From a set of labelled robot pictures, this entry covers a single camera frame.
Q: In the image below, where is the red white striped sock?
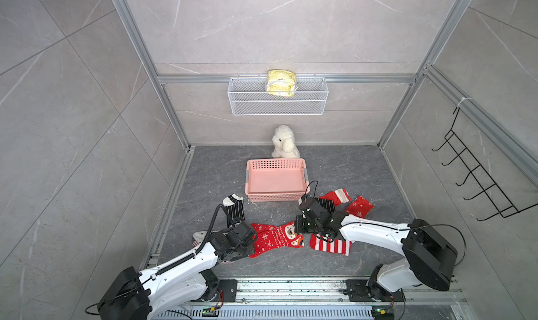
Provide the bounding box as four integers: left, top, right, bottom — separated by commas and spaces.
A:
310, 235, 353, 256

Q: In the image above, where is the red snowflake bear sock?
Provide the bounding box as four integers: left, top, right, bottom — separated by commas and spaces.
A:
250, 222, 304, 258

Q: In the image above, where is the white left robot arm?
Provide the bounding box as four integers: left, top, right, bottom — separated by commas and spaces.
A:
85, 204, 257, 319

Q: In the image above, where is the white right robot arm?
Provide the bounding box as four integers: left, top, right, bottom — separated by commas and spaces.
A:
294, 195, 465, 301

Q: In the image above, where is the red plain sock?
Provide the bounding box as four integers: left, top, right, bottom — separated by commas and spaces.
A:
320, 188, 351, 206

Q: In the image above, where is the black white striped sock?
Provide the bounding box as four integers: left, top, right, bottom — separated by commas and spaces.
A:
223, 194, 245, 227

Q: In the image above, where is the pink plastic basket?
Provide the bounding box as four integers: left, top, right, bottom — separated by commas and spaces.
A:
245, 158, 310, 202

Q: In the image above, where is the white plush toy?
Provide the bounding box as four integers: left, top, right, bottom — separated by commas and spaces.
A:
271, 125, 301, 159

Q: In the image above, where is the yellow packet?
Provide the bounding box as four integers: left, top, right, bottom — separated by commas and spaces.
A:
266, 70, 297, 97

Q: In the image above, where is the metal base rail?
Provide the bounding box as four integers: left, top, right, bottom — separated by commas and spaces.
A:
157, 277, 475, 319

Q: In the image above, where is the white wire wall basket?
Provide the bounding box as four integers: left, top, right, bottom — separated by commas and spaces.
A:
228, 77, 329, 116

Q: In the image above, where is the black wall hook rack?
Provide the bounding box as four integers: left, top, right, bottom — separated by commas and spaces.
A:
432, 107, 537, 222

